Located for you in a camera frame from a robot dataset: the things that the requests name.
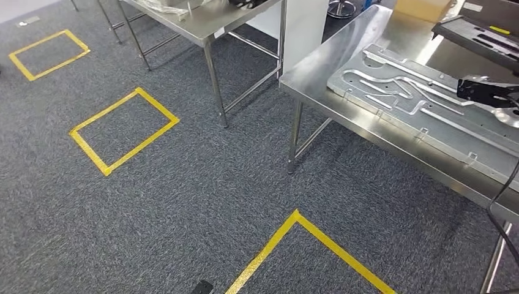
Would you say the steel workbench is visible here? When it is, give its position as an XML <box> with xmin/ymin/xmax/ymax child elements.
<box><xmin>279</xmin><ymin>4</ymin><xmax>519</xmax><ymax>294</ymax></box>

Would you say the clear plastic bag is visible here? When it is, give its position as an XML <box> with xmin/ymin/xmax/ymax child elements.
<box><xmin>136</xmin><ymin>0</ymin><xmax>217</xmax><ymax>17</ymax></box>

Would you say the chrome stool base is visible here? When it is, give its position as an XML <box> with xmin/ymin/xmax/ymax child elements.
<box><xmin>327</xmin><ymin>0</ymin><xmax>358</xmax><ymax>20</ymax></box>

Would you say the aluminium fixture plate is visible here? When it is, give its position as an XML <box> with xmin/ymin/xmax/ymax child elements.
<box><xmin>326</xmin><ymin>43</ymin><xmax>519</xmax><ymax>182</ymax></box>

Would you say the black plastic plate part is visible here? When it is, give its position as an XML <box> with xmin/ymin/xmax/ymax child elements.
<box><xmin>430</xmin><ymin>15</ymin><xmax>519</xmax><ymax>75</ymax></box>

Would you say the steel table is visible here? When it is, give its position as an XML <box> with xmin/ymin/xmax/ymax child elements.
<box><xmin>69</xmin><ymin>0</ymin><xmax>288</xmax><ymax>129</ymax></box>

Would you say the white panel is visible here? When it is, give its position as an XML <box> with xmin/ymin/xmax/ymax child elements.
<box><xmin>246</xmin><ymin>0</ymin><xmax>330</xmax><ymax>74</ymax></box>

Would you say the black camera cable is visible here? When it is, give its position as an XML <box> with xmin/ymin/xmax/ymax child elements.
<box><xmin>486</xmin><ymin>159</ymin><xmax>519</xmax><ymax>268</ymax></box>

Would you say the grey floor socket plate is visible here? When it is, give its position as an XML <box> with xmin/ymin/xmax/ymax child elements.
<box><xmin>15</xmin><ymin>15</ymin><xmax>42</xmax><ymax>28</ymax></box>

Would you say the cardboard box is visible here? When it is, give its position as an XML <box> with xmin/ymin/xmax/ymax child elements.
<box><xmin>395</xmin><ymin>0</ymin><xmax>454</xmax><ymax>23</ymax></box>

